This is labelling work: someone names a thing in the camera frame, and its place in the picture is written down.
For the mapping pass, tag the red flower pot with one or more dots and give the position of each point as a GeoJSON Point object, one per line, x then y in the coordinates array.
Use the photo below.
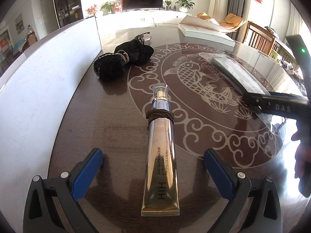
{"type": "Point", "coordinates": [92, 10]}

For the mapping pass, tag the person's right hand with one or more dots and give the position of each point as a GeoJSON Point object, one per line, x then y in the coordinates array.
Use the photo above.
{"type": "Point", "coordinates": [302, 157]}

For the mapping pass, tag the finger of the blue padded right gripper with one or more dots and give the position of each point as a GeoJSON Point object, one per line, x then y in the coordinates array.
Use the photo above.
{"type": "Point", "coordinates": [255, 101]}

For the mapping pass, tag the white storage box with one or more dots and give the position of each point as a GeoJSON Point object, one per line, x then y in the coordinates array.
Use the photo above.
{"type": "Point", "coordinates": [35, 93]}

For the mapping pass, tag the gold cream tube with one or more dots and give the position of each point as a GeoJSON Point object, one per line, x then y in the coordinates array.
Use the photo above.
{"type": "Point", "coordinates": [160, 197]}

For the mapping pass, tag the clear plastic packet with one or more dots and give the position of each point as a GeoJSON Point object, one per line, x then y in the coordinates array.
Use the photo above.
{"type": "Point", "coordinates": [242, 80]}

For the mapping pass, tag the orange lounge chair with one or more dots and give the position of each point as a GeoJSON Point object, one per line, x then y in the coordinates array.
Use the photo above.
{"type": "Point", "coordinates": [230, 24]}

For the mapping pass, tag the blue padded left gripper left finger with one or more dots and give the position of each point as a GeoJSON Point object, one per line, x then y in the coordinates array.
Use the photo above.
{"type": "Point", "coordinates": [40, 213]}

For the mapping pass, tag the black sock with rubber band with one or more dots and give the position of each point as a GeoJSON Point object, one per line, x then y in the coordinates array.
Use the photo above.
{"type": "Point", "coordinates": [111, 66]}

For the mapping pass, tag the wooden chair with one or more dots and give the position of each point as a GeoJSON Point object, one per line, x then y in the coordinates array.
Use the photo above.
{"type": "Point", "coordinates": [266, 42]}

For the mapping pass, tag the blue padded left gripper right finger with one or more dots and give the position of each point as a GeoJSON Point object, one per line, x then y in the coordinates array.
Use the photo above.
{"type": "Point", "coordinates": [264, 214]}

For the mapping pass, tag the green potted plant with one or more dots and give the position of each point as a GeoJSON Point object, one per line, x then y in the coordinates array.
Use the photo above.
{"type": "Point", "coordinates": [184, 5]}

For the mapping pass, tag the white book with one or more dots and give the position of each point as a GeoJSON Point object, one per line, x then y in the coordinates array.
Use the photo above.
{"type": "Point", "coordinates": [198, 28]}

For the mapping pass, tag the dark display cabinet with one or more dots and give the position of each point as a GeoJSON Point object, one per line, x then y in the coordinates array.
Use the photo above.
{"type": "Point", "coordinates": [68, 11]}

